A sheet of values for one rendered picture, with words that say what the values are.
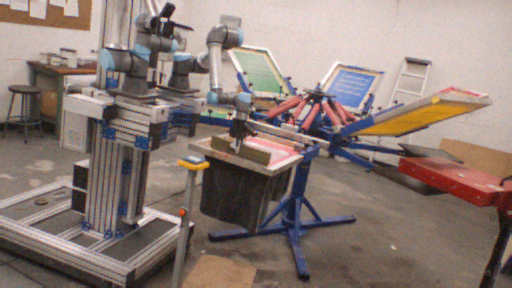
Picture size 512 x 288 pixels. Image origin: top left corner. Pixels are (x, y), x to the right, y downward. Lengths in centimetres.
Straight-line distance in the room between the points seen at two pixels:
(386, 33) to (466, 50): 114
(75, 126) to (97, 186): 42
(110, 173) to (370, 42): 501
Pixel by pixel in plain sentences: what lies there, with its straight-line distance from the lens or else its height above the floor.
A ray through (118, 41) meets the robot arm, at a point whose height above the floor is 153.
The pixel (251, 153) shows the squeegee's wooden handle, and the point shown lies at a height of 102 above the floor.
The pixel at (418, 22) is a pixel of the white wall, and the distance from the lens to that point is 692.
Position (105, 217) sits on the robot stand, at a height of 35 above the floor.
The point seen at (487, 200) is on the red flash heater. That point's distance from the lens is 265.
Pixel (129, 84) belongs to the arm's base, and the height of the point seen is 130.
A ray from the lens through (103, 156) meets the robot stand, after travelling 293.
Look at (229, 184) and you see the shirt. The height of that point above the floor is 78.
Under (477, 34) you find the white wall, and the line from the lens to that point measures 686.
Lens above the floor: 170
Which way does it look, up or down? 15 degrees down
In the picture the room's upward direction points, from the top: 10 degrees clockwise
